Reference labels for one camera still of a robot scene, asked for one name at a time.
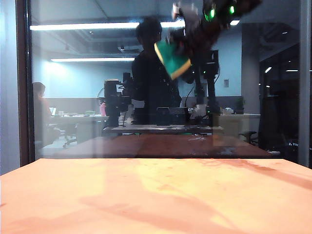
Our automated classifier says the grey window frame post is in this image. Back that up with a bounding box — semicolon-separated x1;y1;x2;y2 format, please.
297;0;312;170

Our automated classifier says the green and yellow sponge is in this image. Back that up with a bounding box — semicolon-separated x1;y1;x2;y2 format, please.
154;40;192;81

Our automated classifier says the large glass window pane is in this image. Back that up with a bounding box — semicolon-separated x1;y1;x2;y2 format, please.
26;0;302;159

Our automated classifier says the dark brown window frame post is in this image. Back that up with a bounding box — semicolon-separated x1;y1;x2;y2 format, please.
15;0;35;167

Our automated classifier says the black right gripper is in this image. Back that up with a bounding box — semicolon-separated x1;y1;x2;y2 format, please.
173;7;226;62

